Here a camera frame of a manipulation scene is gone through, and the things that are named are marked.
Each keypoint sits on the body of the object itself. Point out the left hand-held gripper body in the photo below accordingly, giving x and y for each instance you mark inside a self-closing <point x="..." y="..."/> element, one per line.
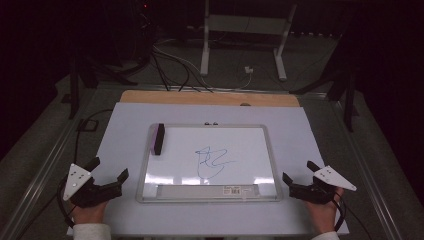
<point x="87" y="195"/>

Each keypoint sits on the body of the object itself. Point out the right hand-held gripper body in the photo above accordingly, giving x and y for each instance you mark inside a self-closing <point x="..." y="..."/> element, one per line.
<point x="313" y="193"/>

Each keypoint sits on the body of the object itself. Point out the purple and black board eraser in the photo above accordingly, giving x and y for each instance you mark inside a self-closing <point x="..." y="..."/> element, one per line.
<point x="159" y="140"/>

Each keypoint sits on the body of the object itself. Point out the silver framed whiteboard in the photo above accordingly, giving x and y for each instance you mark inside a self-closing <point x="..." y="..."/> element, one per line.
<point x="246" y="146"/>

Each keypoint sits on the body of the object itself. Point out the person's left hand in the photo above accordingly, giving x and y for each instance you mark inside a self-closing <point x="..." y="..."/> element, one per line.
<point x="88" y="215"/>

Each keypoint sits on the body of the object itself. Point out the person's right hand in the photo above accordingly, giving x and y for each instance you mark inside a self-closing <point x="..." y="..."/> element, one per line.
<point x="323" y="216"/>

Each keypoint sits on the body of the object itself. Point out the black square floor plate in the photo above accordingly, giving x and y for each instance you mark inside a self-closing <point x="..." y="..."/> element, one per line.
<point x="87" y="125"/>

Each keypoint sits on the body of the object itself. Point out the white table cover sheet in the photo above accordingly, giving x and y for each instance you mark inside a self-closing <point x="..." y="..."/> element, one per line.
<point x="126" y="216"/>

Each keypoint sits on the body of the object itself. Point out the black tripod stand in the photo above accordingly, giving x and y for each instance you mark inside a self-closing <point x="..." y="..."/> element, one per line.
<point x="349" y="106"/>
<point x="74" y="96"/>

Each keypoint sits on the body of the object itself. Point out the dark computer tower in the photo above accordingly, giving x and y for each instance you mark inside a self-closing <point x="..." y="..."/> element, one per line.
<point x="140" y="33"/>

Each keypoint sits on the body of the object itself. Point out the white metal stand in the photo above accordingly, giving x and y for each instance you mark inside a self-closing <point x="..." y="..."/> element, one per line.
<point x="205" y="50"/>

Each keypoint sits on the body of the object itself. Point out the metal floor rail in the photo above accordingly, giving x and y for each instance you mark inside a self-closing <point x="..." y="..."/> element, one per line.
<point x="370" y="186"/>
<point x="40" y="173"/>

